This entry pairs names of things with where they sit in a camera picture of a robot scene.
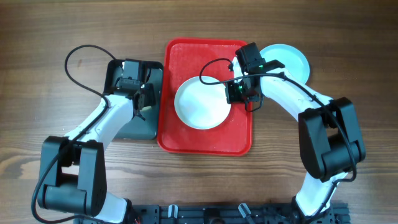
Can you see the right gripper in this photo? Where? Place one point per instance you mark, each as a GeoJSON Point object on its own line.
{"type": "Point", "coordinates": [231, 98]}

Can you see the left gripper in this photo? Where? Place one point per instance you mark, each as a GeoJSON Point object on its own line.
{"type": "Point", "coordinates": [148, 100]}

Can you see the white round plate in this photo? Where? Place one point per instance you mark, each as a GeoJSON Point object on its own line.
{"type": "Point", "coordinates": [200, 103]}

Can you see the light blue plate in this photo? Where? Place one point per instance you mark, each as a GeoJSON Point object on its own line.
{"type": "Point", "coordinates": [295, 61]}

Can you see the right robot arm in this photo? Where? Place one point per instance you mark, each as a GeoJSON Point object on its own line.
{"type": "Point", "coordinates": [330, 140]}

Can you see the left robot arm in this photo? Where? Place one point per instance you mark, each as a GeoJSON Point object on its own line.
{"type": "Point", "coordinates": [72, 177]}

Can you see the black rectangular tray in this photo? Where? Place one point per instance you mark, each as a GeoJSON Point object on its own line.
{"type": "Point", "coordinates": [143, 127]}

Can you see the red plastic tray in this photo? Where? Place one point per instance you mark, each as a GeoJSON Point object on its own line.
{"type": "Point", "coordinates": [184, 58]}

